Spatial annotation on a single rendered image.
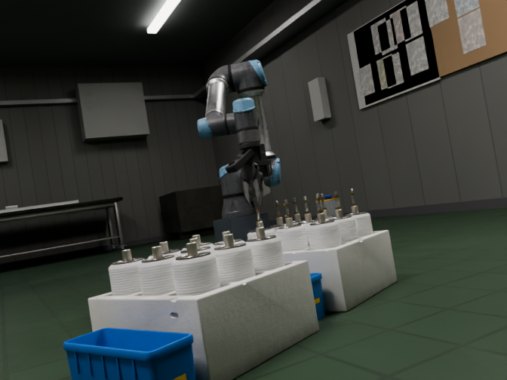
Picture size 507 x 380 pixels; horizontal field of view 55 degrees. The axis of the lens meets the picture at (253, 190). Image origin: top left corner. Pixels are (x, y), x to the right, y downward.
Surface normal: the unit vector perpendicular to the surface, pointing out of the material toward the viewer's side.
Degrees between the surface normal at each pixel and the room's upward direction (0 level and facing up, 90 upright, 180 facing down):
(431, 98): 90
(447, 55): 90
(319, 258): 90
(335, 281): 90
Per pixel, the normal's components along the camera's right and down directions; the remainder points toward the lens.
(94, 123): 0.46, -0.11
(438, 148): -0.87, 0.13
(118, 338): -0.64, 0.04
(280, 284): 0.76, -0.14
